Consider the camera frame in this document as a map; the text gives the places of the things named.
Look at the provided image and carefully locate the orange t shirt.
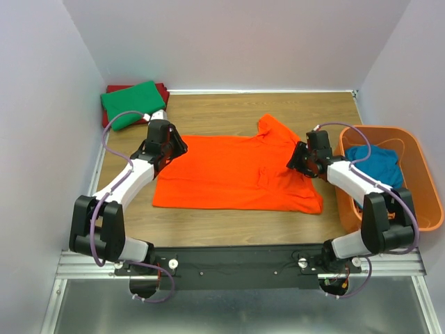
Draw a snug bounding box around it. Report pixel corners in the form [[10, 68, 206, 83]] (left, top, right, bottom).
[[152, 114, 323, 214]]

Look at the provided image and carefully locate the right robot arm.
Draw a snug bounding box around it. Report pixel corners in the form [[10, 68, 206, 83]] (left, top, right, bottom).
[[286, 126, 420, 273]]

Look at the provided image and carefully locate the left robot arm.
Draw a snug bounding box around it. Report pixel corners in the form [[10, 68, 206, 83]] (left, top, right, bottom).
[[69, 119, 188, 275]]

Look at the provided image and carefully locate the green folded t shirt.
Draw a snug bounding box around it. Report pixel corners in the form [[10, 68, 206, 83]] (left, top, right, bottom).
[[100, 80, 166, 132]]

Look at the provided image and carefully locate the blue crumpled t shirt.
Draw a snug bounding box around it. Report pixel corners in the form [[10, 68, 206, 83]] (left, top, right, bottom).
[[355, 145, 404, 189]]

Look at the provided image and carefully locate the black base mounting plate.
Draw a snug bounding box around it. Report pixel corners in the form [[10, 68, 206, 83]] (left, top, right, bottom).
[[115, 244, 362, 297]]

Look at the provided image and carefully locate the orange plastic laundry basket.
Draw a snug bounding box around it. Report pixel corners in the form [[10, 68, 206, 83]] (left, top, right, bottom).
[[334, 125, 444, 232]]

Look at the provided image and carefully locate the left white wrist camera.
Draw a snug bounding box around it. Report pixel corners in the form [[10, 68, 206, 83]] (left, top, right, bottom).
[[143, 109, 168, 122]]

